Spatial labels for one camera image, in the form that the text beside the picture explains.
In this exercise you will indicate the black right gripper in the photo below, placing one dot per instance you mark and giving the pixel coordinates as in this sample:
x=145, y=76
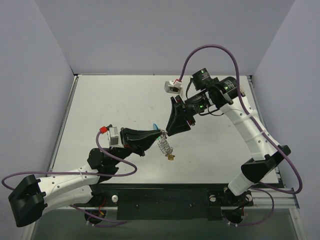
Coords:
x=183, y=113

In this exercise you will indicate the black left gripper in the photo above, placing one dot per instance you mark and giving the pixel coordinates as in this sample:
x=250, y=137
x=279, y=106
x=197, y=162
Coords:
x=128, y=139

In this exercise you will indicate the metal key organizer blue handle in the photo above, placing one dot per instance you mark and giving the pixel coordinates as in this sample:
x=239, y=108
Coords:
x=162, y=143

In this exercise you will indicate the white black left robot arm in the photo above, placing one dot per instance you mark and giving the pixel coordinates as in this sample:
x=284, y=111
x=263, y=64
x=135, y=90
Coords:
x=34, y=196

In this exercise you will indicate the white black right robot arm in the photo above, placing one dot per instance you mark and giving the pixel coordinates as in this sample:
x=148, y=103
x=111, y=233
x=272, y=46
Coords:
x=266, y=153

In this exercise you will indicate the yellow key tag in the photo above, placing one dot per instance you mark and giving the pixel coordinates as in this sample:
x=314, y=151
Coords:
x=170, y=157

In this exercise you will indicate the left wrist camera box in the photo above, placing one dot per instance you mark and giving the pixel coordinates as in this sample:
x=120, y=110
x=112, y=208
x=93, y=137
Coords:
x=113, y=136

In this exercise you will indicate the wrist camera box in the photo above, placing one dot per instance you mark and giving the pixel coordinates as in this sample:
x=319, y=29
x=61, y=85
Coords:
x=113, y=136
x=173, y=87

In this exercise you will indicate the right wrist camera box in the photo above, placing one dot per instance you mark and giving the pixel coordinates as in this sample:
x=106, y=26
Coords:
x=173, y=87

